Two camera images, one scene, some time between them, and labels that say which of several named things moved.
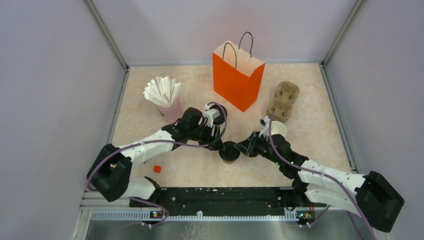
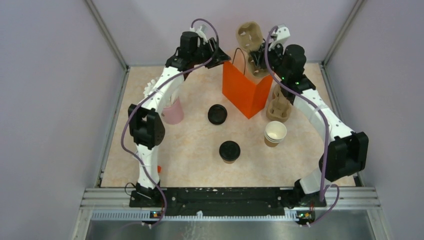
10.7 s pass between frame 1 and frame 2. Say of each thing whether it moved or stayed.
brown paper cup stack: stayed
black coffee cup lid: stayed
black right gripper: moved
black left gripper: moved
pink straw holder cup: stayed
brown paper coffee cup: stayed
